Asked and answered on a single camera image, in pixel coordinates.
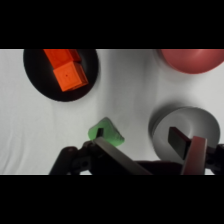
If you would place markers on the pink bowl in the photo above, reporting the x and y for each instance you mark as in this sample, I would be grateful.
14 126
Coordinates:
193 60

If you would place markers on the grey bowl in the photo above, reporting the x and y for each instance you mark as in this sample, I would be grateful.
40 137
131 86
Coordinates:
196 121

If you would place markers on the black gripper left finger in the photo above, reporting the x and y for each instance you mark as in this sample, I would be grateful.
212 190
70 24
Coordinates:
113 155

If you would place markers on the orange cube block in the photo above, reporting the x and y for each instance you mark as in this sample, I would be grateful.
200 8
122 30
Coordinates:
70 77

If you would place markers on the orange long block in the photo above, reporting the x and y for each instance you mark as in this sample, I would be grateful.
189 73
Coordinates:
60 56

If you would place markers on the green triangle block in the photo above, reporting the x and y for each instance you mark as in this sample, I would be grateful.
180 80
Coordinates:
111 131

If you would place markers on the black bowl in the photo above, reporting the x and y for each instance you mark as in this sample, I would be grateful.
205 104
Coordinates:
36 76

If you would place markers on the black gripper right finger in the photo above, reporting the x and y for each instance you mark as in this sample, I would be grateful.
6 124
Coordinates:
196 156

